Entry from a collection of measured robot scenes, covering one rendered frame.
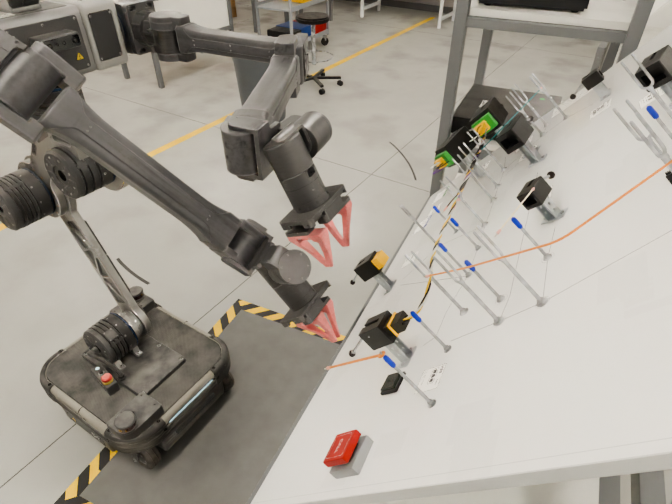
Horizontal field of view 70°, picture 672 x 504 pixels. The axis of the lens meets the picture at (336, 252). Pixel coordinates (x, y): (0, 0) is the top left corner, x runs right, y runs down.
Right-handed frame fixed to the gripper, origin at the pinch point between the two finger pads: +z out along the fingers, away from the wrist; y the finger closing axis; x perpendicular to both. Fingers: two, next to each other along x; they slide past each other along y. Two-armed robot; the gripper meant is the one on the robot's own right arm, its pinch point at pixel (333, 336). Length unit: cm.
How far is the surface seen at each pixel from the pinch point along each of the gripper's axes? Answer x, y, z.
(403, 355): -13.0, -0.6, 6.7
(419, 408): -22.0, -12.2, 6.8
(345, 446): -13.6, -20.4, 4.6
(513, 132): -25, 55, -4
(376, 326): -13.3, -1.6, -1.1
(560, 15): -32, 104, -13
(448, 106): 5, 96, -10
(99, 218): 248, 93, -67
